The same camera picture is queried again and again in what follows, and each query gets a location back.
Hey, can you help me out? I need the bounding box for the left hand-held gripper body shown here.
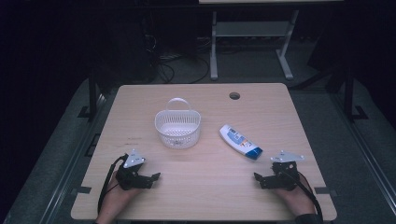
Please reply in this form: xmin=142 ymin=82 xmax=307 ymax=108
xmin=115 ymin=148 xmax=148 ymax=191

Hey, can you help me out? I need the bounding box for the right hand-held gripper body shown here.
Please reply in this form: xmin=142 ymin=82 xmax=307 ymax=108
xmin=270 ymin=150 xmax=305 ymax=191

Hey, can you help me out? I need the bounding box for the white shampoo bottle blue cap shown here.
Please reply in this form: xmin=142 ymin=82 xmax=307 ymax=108
xmin=219 ymin=124 xmax=263 ymax=161

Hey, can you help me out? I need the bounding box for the white plastic basket with handle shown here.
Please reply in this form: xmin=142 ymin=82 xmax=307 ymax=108
xmin=154 ymin=97 xmax=202 ymax=149

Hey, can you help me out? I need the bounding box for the person's left hand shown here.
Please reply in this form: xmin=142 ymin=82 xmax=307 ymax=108
xmin=99 ymin=178 xmax=143 ymax=218

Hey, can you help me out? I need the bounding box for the person's right hand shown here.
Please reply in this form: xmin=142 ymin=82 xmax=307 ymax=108
xmin=275 ymin=175 xmax=316 ymax=217

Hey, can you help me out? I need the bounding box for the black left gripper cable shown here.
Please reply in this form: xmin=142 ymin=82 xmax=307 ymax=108
xmin=97 ymin=153 xmax=129 ymax=216

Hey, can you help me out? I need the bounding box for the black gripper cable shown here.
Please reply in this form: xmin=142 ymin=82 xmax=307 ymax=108
xmin=289 ymin=169 xmax=324 ymax=220
xmin=97 ymin=153 xmax=129 ymax=216

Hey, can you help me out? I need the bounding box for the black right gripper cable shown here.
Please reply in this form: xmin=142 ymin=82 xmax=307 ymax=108
xmin=289 ymin=169 xmax=324 ymax=220

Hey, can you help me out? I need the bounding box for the metal floor rail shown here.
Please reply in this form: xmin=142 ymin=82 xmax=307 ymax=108
xmin=40 ymin=92 xmax=108 ymax=224
xmin=331 ymin=92 xmax=396 ymax=216

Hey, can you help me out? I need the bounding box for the black metal post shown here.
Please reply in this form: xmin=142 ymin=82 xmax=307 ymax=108
xmin=78 ymin=69 xmax=99 ymax=121
xmin=344 ymin=66 xmax=369 ymax=122

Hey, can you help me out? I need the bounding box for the black floor cable loop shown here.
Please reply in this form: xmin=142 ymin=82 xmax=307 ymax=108
xmin=155 ymin=54 xmax=210 ymax=84

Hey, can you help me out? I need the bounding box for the grey metal desk frame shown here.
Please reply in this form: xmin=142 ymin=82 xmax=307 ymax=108
xmin=209 ymin=8 xmax=300 ymax=81

